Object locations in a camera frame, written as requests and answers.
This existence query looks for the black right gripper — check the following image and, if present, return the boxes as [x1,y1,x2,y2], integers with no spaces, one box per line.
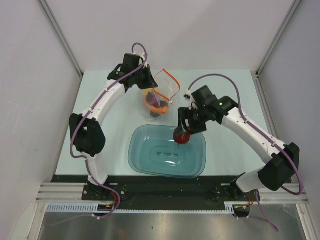
[177,106,210,136]

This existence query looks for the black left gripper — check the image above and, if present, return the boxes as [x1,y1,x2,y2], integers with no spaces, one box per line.
[132,64,158,90]

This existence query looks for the dark purple fake fruit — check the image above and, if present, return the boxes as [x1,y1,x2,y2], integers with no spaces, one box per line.
[173,127,191,145]

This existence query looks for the clear zip bag orange seal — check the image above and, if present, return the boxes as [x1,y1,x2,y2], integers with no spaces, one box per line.
[140,68,181,121]

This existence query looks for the purple fake onion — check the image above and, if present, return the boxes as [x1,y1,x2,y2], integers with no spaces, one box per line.
[145,92,158,105]

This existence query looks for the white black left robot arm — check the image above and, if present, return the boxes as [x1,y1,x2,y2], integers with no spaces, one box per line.
[69,52,157,200]

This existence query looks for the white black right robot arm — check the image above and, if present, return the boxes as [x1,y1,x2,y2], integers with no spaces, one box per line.
[173,86,300,201]

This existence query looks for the orange fake carrot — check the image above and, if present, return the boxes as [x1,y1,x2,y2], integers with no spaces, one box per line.
[143,97,169,115]

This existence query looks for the teal transparent plastic tub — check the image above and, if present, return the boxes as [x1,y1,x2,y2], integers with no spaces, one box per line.
[128,124,207,179]

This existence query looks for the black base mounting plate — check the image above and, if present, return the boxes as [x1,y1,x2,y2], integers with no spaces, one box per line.
[51,175,259,211]

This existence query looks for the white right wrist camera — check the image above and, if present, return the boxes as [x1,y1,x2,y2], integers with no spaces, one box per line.
[183,92,193,101]

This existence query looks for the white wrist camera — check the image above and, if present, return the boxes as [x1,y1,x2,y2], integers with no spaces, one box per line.
[133,51,146,61]
[183,92,193,101]

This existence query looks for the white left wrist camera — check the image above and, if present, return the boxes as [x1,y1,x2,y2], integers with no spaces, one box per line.
[133,51,146,61]

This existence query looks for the white slotted cable duct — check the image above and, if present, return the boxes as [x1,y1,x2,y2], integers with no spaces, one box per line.
[46,201,237,215]

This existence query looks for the aluminium corner rail left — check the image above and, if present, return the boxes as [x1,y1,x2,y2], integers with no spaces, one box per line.
[36,0,84,79]

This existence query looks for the aluminium corner rail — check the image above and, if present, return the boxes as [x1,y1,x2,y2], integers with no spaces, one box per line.
[255,0,303,77]
[36,0,84,79]

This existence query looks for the aluminium corner rail right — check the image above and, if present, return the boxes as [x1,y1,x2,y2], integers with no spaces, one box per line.
[255,0,303,77]

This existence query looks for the aluminium front rail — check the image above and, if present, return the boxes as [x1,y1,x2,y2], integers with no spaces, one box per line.
[36,182,310,205]

